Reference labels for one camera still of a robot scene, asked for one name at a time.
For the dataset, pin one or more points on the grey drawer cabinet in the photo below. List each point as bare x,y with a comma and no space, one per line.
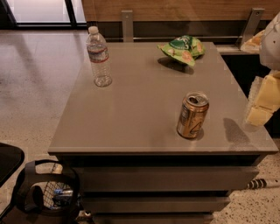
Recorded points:
134,167

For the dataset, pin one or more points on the black chair seat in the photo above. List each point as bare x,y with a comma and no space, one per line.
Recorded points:
11,157

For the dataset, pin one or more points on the green rice chip bag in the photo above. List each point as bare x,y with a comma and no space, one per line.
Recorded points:
185,49

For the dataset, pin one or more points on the striped pole on floor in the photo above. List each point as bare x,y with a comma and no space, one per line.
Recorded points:
263,183

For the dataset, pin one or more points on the left metal wall bracket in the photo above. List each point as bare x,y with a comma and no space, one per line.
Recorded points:
127,26

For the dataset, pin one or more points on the orange soda can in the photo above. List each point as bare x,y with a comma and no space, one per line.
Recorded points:
192,115

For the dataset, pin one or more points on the clear plastic water bottle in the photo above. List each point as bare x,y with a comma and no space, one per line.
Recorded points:
98,54

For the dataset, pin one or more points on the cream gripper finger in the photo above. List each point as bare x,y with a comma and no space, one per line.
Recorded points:
254,42
263,99

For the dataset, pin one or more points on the metal wall bracket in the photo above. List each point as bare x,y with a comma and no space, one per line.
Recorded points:
250,26
127,26

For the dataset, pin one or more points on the right metal wall bracket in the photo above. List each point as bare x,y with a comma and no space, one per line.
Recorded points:
250,26

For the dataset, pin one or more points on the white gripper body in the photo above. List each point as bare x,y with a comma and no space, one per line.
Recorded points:
271,48

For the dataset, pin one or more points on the black mesh waste basket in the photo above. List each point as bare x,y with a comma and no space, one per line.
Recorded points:
33,193

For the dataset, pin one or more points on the blue item in basket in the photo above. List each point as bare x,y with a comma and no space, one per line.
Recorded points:
62,197

